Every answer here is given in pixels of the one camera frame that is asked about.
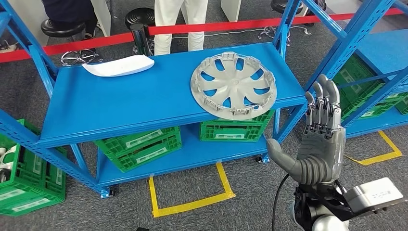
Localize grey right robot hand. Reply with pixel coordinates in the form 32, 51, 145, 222
266, 74, 346, 183

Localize silver plastic wheel hubcap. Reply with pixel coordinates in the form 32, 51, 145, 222
190, 51, 278, 121

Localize blue steel shelf rack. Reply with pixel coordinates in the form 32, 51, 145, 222
0, 0, 397, 199
301, 0, 408, 139

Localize white curved plastic part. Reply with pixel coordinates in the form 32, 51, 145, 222
82, 54, 155, 78

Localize green open plastic crate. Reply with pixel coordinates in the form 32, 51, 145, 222
0, 118, 67, 217

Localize white plastic fittings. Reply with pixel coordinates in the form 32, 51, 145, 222
0, 145, 16, 182

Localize white desk panel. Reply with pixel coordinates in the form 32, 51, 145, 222
220, 0, 243, 22
90, 0, 112, 37
6, 0, 50, 47

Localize red barrier belt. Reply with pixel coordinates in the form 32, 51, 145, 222
0, 8, 404, 64

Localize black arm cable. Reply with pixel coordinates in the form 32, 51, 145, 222
271, 173, 291, 231

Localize black barrier post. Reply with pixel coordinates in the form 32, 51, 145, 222
129, 23, 153, 56

